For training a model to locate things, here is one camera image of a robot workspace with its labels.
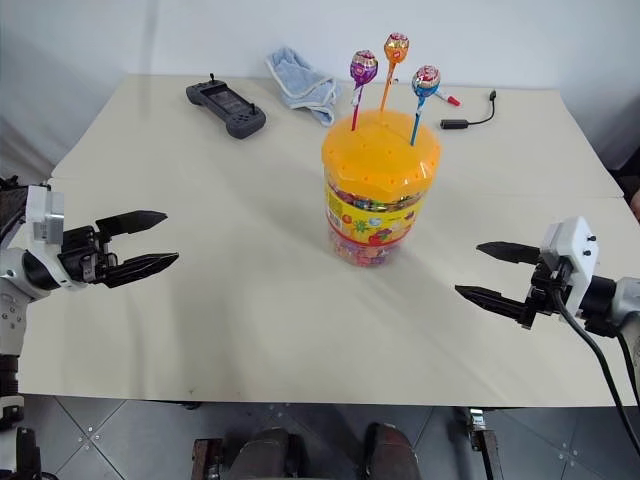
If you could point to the light blue towel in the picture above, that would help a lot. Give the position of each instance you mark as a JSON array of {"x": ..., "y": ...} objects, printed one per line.
[{"x": 300, "y": 80}]

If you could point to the dark rounded shape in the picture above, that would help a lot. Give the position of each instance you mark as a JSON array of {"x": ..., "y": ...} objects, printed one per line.
[
  {"x": 265, "y": 455},
  {"x": 392, "y": 452}
]

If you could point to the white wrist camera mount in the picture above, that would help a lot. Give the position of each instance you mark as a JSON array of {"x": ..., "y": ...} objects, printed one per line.
[
  {"x": 575, "y": 250},
  {"x": 46, "y": 215}
]

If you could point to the orange wrapped lollipop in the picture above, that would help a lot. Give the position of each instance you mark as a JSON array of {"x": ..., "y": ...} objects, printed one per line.
[{"x": 396, "y": 47}]

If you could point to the blue wrapped lollipop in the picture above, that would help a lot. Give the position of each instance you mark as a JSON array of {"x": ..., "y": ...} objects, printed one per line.
[{"x": 426, "y": 80}]

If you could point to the red capped marker pen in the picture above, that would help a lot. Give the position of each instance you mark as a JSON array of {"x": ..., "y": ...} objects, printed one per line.
[{"x": 449, "y": 98}]

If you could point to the brown table leg bracket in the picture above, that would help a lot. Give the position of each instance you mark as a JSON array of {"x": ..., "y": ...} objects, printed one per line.
[{"x": 206, "y": 460}]

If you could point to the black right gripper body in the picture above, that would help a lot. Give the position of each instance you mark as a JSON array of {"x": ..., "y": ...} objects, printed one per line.
[{"x": 545, "y": 292}]

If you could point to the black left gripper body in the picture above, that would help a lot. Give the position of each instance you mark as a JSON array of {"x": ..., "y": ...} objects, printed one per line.
[{"x": 80, "y": 255}]

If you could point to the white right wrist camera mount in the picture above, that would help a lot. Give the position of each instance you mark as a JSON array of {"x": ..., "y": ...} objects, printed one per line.
[{"x": 575, "y": 250}]

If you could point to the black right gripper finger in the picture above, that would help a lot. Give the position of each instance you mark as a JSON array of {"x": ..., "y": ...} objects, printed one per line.
[
  {"x": 492, "y": 300},
  {"x": 510, "y": 251}
]

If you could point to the black stand post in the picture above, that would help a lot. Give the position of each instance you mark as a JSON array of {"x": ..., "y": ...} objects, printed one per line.
[{"x": 27, "y": 455}]

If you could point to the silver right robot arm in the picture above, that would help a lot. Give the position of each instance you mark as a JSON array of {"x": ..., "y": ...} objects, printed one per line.
[{"x": 628, "y": 296}]

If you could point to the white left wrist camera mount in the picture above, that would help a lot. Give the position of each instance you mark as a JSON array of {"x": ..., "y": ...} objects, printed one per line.
[{"x": 46, "y": 215}]

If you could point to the candy jar with orange lid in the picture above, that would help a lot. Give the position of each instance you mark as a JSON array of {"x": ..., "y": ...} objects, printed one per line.
[{"x": 380, "y": 160}]

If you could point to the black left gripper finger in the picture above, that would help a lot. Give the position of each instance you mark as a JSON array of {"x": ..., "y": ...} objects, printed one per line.
[
  {"x": 145, "y": 265},
  {"x": 135, "y": 221}
]

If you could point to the purple wrapped lollipop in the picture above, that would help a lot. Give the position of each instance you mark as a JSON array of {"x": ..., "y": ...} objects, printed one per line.
[{"x": 364, "y": 67}]

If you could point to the dark grey handheld controller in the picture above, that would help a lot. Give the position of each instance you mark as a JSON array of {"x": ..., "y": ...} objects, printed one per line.
[{"x": 225, "y": 105}]

